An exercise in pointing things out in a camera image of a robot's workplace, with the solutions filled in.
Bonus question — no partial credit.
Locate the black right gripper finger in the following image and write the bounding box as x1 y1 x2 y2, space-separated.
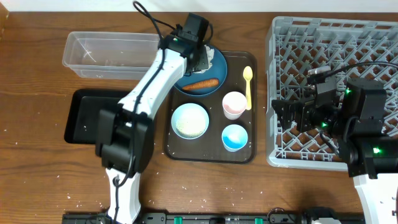
276 113 295 128
271 100 300 113

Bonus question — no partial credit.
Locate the white paper napkin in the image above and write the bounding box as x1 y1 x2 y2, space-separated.
192 45 215 73

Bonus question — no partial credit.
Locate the orange carrot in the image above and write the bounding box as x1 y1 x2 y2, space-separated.
182 78 219 91

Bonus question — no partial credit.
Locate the pink plastic cup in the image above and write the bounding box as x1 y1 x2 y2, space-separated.
222 91 247 120

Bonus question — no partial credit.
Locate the light blue bowl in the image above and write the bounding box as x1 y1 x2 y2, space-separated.
171 103 210 140

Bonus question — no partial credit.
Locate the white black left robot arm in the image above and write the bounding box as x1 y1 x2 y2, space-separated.
95 31 208 223

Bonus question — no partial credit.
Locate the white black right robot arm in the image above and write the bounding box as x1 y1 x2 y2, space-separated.
271 78 397 223

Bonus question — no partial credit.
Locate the grey dishwasher rack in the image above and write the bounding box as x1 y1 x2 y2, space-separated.
265 17 397 172

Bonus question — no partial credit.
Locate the dark blue plate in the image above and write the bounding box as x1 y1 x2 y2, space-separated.
174 46 228 96

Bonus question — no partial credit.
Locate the yellow plastic spoon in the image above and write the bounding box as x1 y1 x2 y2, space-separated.
243 66 253 110

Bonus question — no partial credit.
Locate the blue plastic cup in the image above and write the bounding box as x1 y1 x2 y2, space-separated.
221 124 248 152

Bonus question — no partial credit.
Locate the dark brown serving tray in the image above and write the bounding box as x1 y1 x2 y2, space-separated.
164 51 257 164

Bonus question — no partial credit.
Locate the clear plastic bin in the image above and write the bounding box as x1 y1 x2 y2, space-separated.
62 31 159 80

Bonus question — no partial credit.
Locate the black rectangular tray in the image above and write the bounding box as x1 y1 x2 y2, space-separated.
64 88 128 144

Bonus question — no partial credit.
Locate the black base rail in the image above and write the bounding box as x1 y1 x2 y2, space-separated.
61 207 366 224

